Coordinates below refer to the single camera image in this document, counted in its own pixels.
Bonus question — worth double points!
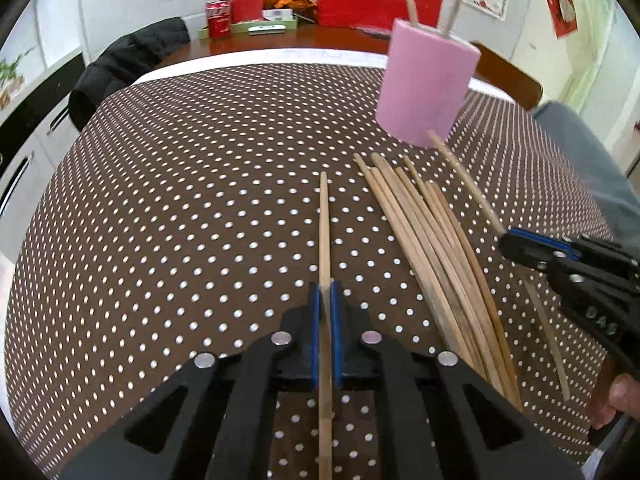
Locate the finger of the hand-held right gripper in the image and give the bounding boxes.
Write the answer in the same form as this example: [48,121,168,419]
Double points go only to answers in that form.
[509,229,584,262]
[498,234,567,274]

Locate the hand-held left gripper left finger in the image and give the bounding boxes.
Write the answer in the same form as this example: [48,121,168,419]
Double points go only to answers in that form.
[60,282,321,480]

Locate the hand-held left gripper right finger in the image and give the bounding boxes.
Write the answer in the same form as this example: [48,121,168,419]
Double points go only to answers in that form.
[330,280,587,480]

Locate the bunch of wooden chopsticks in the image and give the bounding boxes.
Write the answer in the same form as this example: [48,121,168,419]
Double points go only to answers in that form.
[353,152,523,411]

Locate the pink cup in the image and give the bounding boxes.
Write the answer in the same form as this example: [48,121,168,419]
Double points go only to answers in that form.
[375,18,482,149]

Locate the person's right hand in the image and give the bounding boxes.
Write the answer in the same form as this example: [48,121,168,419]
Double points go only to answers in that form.
[589,360,640,432]

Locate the grey garment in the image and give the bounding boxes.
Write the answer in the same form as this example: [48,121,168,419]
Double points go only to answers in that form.
[532,101,640,261]

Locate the wooden chair back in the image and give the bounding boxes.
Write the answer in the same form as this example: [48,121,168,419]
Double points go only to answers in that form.
[472,40,544,111]

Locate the brown polka dot tablecloth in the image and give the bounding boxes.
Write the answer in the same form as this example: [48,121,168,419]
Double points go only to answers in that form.
[5,49,621,480]

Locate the green tray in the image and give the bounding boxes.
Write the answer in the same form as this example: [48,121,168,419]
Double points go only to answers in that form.
[198,14,299,41]

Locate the orange snack packets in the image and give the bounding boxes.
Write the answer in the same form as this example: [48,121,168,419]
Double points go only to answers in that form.
[263,0,318,23]

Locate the red drink can carton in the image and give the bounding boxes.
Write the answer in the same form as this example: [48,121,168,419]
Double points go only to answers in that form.
[205,0,234,39]

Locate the black jacket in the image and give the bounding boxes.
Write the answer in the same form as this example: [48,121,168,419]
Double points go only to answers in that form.
[67,16,191,133]

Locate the black and white sideboard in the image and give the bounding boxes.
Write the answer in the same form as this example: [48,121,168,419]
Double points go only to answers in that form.
[0,52,86,221]

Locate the potted plant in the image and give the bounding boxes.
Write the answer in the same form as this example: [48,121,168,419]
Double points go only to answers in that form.
[0,50,32,106]

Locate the red wall hanging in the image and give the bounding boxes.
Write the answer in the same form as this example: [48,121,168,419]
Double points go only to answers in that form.
[545,0,581,40]

